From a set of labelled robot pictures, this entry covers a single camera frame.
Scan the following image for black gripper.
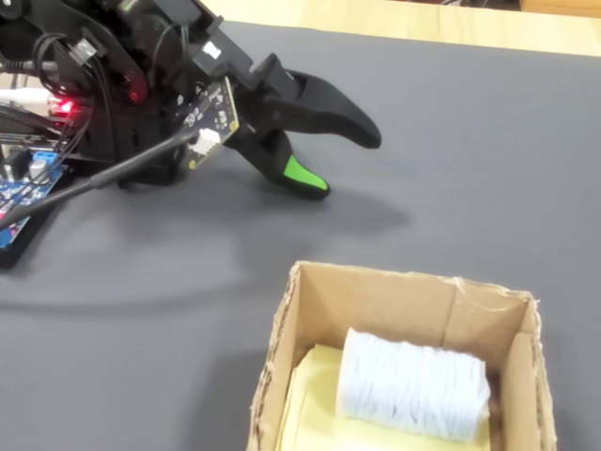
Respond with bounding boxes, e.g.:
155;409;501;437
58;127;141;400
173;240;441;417
190;15;383;202

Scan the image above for white yarn-wrapped block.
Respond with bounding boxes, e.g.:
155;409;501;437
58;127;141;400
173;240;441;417
334;327;492;443

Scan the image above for open cardboard box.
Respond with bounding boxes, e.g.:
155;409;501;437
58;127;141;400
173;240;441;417
247;260;559;451

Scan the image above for large gray table mat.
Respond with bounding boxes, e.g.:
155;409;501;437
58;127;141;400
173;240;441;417
0;21;601;451

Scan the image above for pale yellow paper liner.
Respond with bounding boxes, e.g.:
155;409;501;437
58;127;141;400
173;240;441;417
276;342;495;451

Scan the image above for blue circuit board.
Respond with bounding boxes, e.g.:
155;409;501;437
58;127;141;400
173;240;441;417
0;148;76;272

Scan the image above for black camera circuit board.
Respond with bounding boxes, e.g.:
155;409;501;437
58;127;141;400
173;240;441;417
174;76;241;171

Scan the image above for thin black arm wires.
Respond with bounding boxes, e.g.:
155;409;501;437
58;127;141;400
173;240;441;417
0;27;116;166

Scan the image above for thick black camera cable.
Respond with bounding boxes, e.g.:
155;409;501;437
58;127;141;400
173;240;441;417
0;129;204;232

